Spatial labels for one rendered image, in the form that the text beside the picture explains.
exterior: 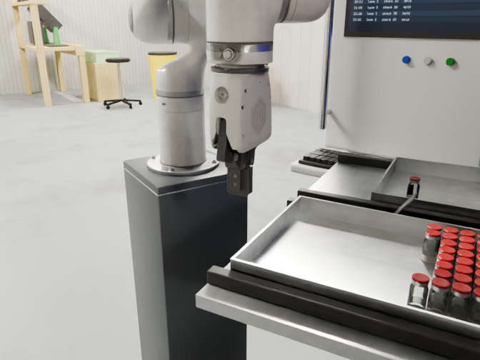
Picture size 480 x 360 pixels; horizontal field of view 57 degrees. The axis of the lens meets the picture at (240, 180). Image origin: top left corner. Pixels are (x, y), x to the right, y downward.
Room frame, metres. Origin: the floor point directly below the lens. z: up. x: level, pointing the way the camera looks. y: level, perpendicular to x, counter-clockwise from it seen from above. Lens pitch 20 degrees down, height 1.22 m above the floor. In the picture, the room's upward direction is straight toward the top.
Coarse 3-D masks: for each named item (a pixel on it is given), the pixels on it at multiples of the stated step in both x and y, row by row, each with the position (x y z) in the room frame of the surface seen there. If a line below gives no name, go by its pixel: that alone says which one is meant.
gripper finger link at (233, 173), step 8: (232, 160) 0.55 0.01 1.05; (232, 168) 0.57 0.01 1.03; (232, 176) 0.57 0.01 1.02; (240, 176) 0.56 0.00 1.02; (248, 176) 0.57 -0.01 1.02; (232, 184) 0.57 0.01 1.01; (240, 184) 0.56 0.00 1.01; (248, 184) 0.57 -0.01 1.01; (232, 192) 0.58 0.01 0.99; (240, 192) 0.57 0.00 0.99; (248, 192) 0.57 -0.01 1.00
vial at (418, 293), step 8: (416, 280) 0.45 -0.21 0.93; (424, 280) 0.45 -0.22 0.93; (416, 288) 0.45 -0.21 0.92; (424, 288) 0.45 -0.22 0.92; (408, 296) 0.46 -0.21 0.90; (416, 296) 0.45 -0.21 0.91; (424, 296) 0.45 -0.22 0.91; (408, 304) 0.46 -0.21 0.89; (416, 304) 0.45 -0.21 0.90; (424, 304) 0.45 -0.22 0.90
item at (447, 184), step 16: (400, 160) 0.99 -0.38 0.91; (416, 160) 0.98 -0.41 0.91; (384, 176) 0.87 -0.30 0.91; (400, 176) 0.95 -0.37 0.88; (432, 176) 0.95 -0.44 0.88; (448, 176) 0.94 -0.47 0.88; (464, 176) 0.93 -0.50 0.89; (384, 192) 0.85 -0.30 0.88; (400, 192) 0.85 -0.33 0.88; (432, 192) 0.85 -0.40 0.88; (448, 192) 0.85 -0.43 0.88; (464, 192) 0.85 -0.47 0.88; (416, 208) 0.73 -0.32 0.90; (432, 208) 0.72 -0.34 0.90; (448, 208) 0.71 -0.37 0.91; (464, 208) 0.70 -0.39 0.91
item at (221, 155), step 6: (222, 120) 0.55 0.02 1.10; (222, 126) 0.54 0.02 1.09; (222, 132) 0.54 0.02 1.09; (222, 138) 0.54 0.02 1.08; (222, 144) 0.54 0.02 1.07; (228, 144) 0.54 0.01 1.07; (222, 150) 0.54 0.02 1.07; (228, 150) 0.54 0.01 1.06; (216, 156) 0.54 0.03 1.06; (222, 156) 0.53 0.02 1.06; (228, 156) 0.54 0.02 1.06
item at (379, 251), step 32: (288, 224) 0.70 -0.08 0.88; (320, 224) 0.70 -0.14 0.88; (352, 224) 0.70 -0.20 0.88; (384, 224) 0.68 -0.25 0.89; (416, 224) 0.65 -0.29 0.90; (448, 224) 0.63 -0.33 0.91; (256, 256) 0.59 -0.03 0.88; (288, 256) 0.59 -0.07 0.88; (320, 256) 0.59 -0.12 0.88; (352, 256) 0.59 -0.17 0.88; (384, 256) 0.59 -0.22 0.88; (416, 256) 0.59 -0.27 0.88; (320, 288) 0.47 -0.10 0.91; (352, 288) 0.51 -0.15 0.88; (384, 288) 0.51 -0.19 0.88; (416, 320) 0.41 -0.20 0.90; (448, 320) 0.40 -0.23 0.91
